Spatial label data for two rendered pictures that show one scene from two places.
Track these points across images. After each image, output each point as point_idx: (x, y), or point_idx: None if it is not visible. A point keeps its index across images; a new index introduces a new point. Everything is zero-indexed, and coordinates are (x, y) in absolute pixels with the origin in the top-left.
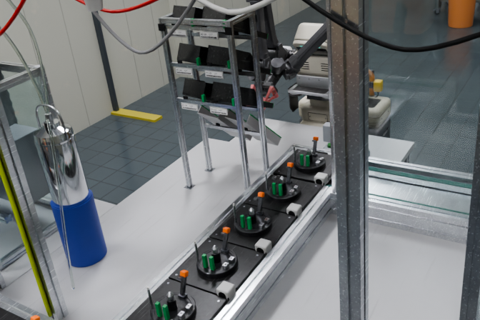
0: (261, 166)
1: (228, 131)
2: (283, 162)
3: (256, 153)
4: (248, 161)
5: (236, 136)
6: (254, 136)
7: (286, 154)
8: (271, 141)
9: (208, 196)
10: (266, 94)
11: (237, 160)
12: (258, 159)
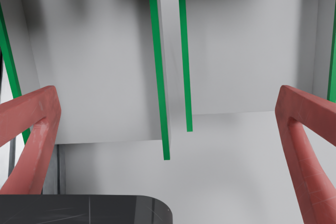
0: (156, 156)
1: (280, 42)
2: (4, 94)
3: (237, 217)
4: (214, 155)
5: (253, 86)
6: (142, 87)
7: (18, 143)
8: (39, 85)
9: None
10: (9, 107)
11: (256, 140)
12: (195, 186)
